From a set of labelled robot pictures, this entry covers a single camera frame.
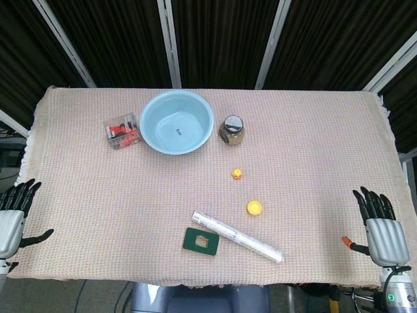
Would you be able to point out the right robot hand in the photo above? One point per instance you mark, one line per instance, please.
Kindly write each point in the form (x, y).
(386, 238)

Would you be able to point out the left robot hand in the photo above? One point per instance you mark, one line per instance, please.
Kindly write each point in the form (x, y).
(9, 228)

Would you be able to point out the small orange toy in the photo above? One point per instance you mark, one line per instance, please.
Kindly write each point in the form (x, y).
(237, 173)

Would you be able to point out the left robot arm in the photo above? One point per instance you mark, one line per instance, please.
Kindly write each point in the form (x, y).
(4, 265)

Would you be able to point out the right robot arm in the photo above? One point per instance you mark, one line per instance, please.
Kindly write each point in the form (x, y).
(399, 290)

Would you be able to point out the yellow round cap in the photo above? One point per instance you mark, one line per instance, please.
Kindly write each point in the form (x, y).
(254, 208)

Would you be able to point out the beige woven tablecloth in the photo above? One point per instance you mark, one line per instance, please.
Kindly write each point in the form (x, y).
(97, 202)

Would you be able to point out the clear box with orange items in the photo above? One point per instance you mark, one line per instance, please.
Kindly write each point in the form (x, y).
(122, 132)

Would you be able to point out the clear cling film roll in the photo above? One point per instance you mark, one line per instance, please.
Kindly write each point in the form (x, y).
(234, 234)

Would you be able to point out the green and yellow sponge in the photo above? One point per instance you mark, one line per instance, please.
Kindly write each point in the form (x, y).
(192, 243)

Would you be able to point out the glass spice jar black lid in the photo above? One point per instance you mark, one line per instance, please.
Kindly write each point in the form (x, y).
(231, 130)

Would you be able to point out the light blue plastic bowl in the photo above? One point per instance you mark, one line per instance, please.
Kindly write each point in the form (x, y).
(159, 111)

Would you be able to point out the blue grey robot torso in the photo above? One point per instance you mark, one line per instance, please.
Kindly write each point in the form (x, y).
(195, 300)

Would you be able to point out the dark pleated curtain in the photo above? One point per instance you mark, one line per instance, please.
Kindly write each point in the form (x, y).
(224, 39)

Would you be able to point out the white metal frame post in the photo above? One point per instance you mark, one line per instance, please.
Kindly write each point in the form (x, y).
(65, 42)
(170, 42)
(391, 62)
(273, 42)

